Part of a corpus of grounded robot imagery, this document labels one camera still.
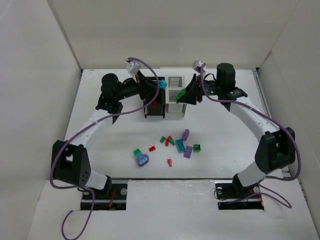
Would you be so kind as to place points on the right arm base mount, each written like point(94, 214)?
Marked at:
point(230, 198)

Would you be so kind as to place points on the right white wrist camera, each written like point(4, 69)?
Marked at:
point(198, 66)

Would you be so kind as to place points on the green lego square brick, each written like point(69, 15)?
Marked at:
point(196, 147)

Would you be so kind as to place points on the red lego brick left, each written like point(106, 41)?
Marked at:
point(153, 148)

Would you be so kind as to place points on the teal lego plate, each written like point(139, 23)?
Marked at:
point(180, 145)

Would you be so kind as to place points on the red lego slope lower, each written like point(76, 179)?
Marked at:
point(169, 161)

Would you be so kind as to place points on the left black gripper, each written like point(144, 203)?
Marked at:
point(142, 85)

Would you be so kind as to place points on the purple lego rounded upper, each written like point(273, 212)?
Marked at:
point(185, 135)

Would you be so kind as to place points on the red lego piece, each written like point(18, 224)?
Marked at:
point(155, 108)

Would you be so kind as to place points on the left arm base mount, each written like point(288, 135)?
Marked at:
point(113, 199)

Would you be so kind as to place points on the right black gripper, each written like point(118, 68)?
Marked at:
point(197, 88)

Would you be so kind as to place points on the white slotted container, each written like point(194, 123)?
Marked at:
point(175, 84)

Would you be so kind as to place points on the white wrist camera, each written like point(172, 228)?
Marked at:
point(198, 66)
point(133, 66)

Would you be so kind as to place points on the black slotted container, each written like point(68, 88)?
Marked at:
point(161, 97)

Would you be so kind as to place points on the green lego brick stack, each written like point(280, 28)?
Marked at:
point(182, 92)

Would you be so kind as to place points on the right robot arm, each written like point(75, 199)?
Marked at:
point(276, 144)

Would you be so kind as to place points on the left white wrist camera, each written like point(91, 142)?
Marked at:
point(133, 66)

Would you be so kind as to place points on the purple lego brick lower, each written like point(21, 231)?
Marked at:
point(188, 152)

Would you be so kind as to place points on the green lego small centre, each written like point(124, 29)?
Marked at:
point(162, 139)

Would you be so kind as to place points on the red lego centre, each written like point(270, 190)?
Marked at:
point(167, 141)

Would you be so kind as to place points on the purple flower lego piece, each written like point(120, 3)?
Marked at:
point(142, 160)

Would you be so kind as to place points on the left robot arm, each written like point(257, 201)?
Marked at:
point(70, 161)

